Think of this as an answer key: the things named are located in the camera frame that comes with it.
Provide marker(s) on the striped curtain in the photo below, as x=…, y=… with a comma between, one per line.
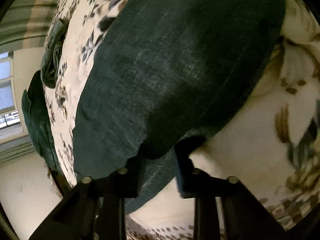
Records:
x=26, y=23

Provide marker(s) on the white floral bed sheet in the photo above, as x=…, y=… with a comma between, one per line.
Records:
x=271, y=145

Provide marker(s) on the window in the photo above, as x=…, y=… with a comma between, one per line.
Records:
x=12, y=121

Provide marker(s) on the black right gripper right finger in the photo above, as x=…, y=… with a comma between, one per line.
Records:
x=224, y=202

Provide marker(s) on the dark green pillow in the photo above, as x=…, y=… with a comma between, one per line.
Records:
x=37, y=121

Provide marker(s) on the dark green folded cloth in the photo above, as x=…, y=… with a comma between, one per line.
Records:
x=52, y=53

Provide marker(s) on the dark green denim pants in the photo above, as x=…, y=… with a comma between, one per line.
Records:
x=168, y=70

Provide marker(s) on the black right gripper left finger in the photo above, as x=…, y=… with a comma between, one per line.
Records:
x=95, y=208

